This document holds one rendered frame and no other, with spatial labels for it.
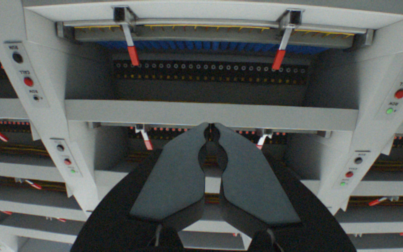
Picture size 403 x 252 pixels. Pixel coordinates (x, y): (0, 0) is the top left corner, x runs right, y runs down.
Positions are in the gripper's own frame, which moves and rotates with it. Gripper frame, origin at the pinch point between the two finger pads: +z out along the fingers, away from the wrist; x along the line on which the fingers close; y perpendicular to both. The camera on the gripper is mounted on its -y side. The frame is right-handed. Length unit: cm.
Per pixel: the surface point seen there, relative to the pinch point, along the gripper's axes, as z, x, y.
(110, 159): 23.8, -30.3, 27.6
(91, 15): 19.7, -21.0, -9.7
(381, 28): 20.3, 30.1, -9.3
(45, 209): 15, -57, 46
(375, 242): 19, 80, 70
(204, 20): 20.9, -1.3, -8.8
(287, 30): 18.0, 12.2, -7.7
